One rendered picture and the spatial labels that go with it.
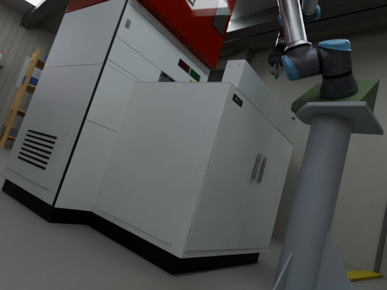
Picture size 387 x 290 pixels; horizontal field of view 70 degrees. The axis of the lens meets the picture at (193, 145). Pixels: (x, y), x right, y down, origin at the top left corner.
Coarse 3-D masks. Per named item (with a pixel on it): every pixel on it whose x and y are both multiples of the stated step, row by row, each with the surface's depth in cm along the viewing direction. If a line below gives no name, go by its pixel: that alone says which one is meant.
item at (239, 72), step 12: (228, 60) 128; (240, 60) 124; (228, 72) 126; (240, 72) 122; (252, 72) 129; (240, 84) 122; (252, 84) 131; (264, 84) 141; (252, 96) 133; (264, 96) 143; (264, 108) 145; (276, 108) 158; (276, 120) 160
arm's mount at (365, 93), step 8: (360, 80) 129; (368, 80) 126; (376, 80) 123; (312, 88) 139; (360, 88) 120; (368, 88) 117; (376, 88) 121; (304, 96) 131; (312, 96) 128; (352, 96) 114; (360, 96) 112; (368, 96) 115; (376, 96) 122; (296, 104) 126; (304, 104) 124; (368, 104) 116
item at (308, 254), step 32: (320, 128) 114; (352, 128) 122; (320, 160) 111; (320, 192) 108; (288, 224) 114; (320, 224) 106; (288, 256) 108; (320, 256) 105; (288, 288) 104; (320, 288) 103; (352, 288) 97
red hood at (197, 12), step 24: (72, 0) 186; (96, 0) 165; (144, 0) 146; (168, 0) 158; (192, 0) 173; (216, 0) 193; (168, 24) 162; (192, 24) 177; (216, 24) 196; (192, 48) 182; (216, 48) 201
